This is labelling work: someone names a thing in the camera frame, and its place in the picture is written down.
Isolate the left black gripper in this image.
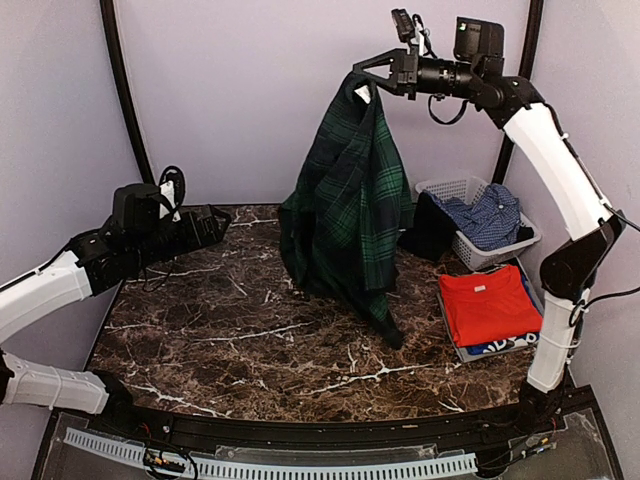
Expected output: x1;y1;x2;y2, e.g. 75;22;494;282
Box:
130;203;231;270

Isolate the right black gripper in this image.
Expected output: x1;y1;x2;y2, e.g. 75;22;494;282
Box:
354;42;480;99

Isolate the dark green plaid garment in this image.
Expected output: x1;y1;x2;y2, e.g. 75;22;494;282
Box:
278;73;413;350

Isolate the red t-shirt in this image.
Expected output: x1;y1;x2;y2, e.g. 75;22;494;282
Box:
438;264;544;348

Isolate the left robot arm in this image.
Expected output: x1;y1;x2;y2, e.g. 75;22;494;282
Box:
1;205;232;436

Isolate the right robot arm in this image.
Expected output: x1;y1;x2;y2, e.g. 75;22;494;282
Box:
353;49;629;394

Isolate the white laundry basket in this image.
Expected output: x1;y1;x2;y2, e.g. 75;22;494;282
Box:
415;176;541;271

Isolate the black garment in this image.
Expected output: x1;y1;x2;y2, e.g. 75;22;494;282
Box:
398;192;458;262

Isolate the blue checkered shirt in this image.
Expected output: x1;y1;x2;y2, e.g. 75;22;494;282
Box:
431;184;521;251

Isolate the grey folded garment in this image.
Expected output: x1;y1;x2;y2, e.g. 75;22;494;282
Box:
436;269;546;364

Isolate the blue printed t-shirt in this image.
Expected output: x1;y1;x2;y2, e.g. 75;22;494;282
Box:
465;273;542;356

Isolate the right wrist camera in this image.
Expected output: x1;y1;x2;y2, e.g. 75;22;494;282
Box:
453;17;505;63

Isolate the right black frame post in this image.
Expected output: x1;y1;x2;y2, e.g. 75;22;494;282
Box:
492;0;545;184

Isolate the black frame post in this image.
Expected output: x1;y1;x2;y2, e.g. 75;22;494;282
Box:
99;0;155;184
492;0;545;184

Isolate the left black frame post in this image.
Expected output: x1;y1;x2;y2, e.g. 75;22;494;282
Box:
99;0;155;184

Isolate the white slotted cable duct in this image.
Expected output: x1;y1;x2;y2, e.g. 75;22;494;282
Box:
64;427;478;479

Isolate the black front rail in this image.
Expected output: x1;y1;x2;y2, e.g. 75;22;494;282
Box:
89;402;553;452

